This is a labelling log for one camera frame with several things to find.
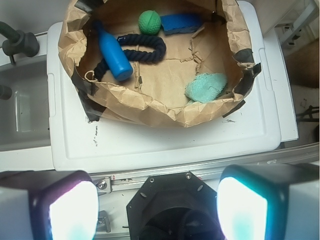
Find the aluminium frame rail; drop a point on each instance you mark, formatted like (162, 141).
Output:
(206, 170)

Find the brown paper bag bin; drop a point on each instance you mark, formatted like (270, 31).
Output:
(154, 95)

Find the light teal cloth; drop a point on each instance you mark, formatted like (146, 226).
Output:
(206, 87)

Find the white plastic container lid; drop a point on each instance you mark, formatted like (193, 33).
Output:
(110, 145)

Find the black octagonal mount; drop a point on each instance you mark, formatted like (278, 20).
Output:
(177, 206)

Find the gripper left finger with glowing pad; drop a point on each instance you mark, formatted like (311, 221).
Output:
(48, 205)

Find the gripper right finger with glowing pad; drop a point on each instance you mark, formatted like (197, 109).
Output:
(269, 202)

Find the blue plastic bottle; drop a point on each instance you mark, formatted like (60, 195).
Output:
(112, 53)

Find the blue sponge block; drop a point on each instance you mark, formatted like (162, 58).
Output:
(182, 23)

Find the green rubber ball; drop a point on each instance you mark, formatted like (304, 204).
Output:
(149, 22)

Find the clear plastic bin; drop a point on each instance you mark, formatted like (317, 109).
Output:
(24, 105)

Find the dark grey clamp knob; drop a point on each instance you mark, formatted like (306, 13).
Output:
(18, 42)

